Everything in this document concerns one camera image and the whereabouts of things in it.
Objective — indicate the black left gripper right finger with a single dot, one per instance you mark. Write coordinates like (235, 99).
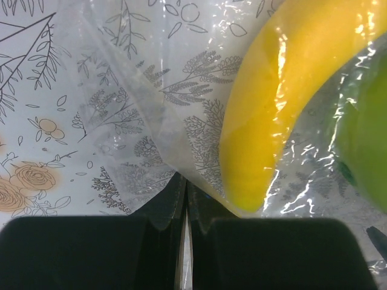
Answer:
(229, 252)

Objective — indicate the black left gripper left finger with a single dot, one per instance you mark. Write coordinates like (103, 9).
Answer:
(142, 250)

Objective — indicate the clear zip top bag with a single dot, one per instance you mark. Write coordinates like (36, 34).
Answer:
(153, 79)

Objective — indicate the green fake apple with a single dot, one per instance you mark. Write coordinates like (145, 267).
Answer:
(360, 137)

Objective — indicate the yellow fake banana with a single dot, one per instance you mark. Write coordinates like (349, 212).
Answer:
(296, 51)

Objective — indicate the floral table mat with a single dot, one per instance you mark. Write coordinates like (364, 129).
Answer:
(49, 165)

